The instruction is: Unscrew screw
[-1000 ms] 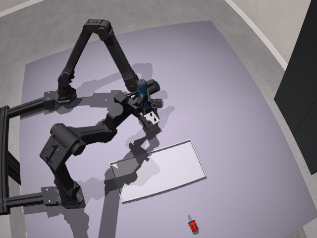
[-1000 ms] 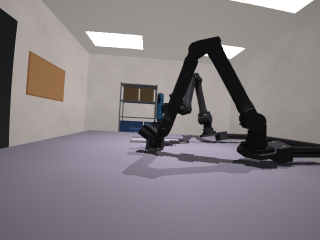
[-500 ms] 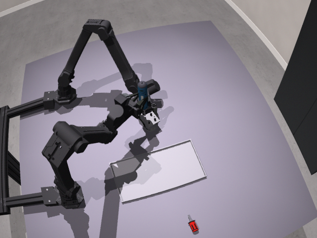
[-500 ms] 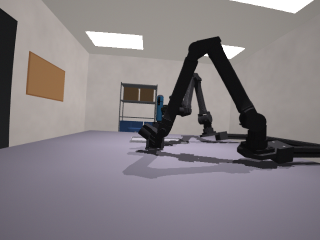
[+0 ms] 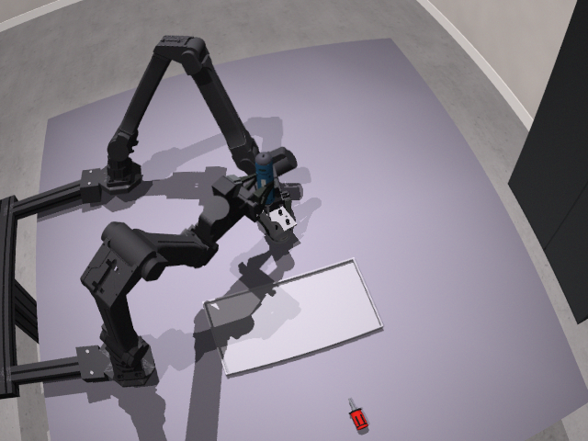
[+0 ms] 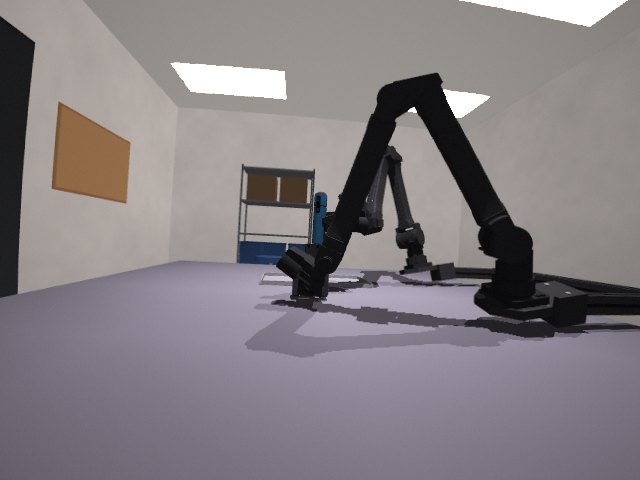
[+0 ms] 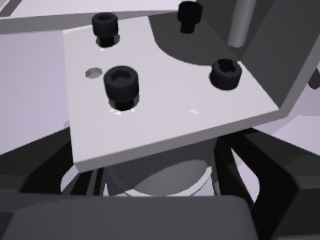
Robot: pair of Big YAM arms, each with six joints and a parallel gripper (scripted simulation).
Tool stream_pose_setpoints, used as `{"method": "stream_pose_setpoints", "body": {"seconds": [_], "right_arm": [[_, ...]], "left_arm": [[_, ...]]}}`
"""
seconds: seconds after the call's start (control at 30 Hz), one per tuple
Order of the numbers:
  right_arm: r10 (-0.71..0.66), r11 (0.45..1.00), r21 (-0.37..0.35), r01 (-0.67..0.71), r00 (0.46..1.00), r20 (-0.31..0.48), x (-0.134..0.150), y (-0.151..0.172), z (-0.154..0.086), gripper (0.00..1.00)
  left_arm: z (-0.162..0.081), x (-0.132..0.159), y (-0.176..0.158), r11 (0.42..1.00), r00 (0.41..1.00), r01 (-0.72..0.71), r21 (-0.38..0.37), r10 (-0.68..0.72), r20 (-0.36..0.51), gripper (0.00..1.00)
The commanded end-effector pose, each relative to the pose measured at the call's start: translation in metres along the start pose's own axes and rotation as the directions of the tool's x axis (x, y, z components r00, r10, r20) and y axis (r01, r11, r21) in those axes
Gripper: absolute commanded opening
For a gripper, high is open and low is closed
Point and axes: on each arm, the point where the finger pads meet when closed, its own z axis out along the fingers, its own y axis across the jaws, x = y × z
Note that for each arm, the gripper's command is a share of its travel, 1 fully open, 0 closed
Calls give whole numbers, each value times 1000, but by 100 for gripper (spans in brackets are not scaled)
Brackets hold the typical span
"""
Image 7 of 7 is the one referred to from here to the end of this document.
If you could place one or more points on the light grey metal bracket plate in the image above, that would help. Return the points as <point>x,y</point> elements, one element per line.
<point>177,105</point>

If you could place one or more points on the dark grey cylinder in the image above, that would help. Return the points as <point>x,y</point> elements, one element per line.
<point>182,171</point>

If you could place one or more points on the black socket head screw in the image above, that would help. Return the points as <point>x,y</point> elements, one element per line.
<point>189,13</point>
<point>225,74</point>
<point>105,26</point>
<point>121,86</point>

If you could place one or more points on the white shallow rectangular tray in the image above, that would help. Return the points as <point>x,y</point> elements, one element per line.
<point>58,15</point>

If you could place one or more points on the blue electric screwdriver barrel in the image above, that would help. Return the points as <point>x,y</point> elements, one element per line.
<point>239,23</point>

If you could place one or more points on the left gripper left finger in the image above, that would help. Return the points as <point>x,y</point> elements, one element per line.
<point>39,166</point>

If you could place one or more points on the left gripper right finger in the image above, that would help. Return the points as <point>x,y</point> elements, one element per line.
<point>288,203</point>

